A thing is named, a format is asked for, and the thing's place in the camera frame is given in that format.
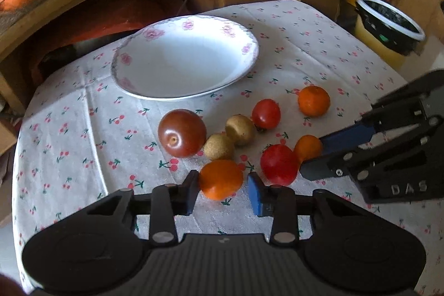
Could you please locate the white floral plate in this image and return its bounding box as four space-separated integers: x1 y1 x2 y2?
111 15 260 102

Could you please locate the red cloth under shelf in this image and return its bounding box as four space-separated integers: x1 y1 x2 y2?
28 0 182 86

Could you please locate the large dark red tomato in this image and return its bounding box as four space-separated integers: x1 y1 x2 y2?
158 109 207 158

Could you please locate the small red tomato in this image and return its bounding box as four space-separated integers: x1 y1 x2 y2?
251 98 281 130

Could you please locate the yellow trash bin black liner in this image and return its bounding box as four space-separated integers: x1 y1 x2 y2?
354 0 425 70

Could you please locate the mandarin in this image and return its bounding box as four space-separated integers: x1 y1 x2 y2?
199 159 244 201
298 85 331 118
294 135 324 163

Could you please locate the kiwi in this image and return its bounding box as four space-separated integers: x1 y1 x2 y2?
203 134 235 161
225 114 256 146

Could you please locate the cherry print tablecloth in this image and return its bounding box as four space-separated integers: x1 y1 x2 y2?
12 0 443 295

